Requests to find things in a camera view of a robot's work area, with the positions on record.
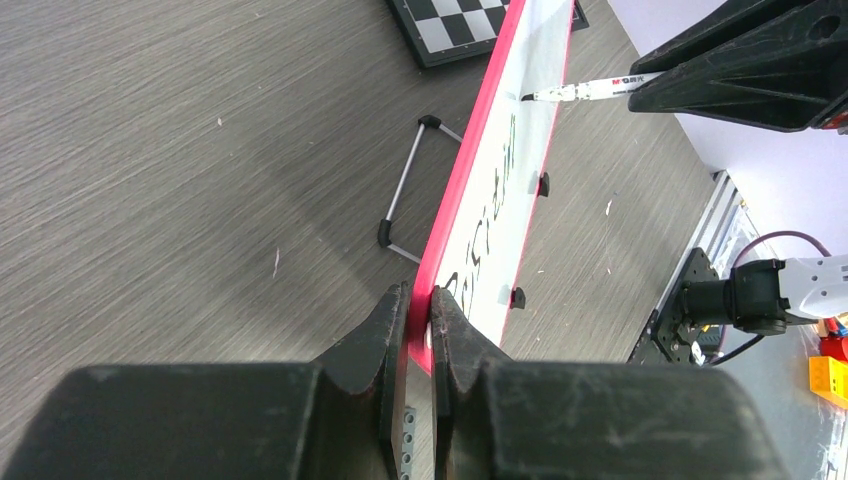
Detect black and white checkerboard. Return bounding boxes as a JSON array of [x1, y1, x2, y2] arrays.
[[385, 0, 591, 70]]

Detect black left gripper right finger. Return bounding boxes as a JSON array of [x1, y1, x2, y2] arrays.
[[430, 288, 789, 479]]

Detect yellow toy brick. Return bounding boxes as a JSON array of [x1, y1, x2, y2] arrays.
[[808, 356, 847, 410]]

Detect white marker pen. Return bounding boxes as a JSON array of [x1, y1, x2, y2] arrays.
[[521, 72, 663, 102]]

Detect grey studded base plate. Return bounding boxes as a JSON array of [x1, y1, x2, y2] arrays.
[[399, 406, 417, 480]]

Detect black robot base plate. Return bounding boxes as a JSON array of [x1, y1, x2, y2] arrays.
[[628, 247, 729, 366]]

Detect red toy brick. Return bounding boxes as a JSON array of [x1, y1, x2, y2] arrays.
[[819, 317, 847, 363]]

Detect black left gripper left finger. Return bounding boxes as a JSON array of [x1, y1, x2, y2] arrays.
[[3, 283, 410, 479]]

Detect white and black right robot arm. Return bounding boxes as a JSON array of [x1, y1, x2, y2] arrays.
[[628, 1, 847, 336]]

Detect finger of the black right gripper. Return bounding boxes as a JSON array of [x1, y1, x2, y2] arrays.
[[629, 0, 802, 74], [628, 0, 847, 133]]

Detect white board with pink frame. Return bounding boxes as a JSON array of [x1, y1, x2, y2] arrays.
[[406, 1, 575, 373]]

